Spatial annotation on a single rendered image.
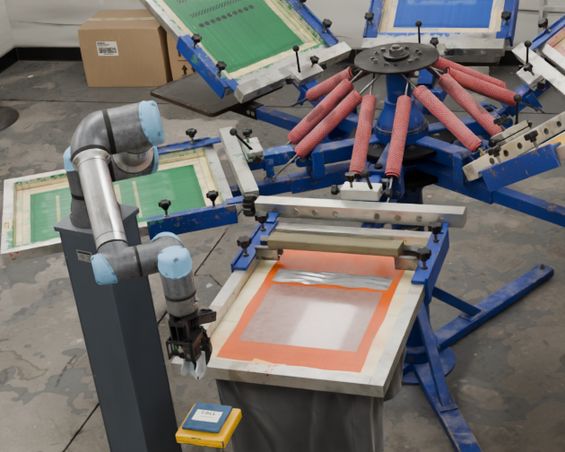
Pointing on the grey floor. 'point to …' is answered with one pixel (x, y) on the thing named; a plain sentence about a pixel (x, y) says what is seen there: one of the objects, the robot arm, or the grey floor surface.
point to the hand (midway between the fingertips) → (199, 372)
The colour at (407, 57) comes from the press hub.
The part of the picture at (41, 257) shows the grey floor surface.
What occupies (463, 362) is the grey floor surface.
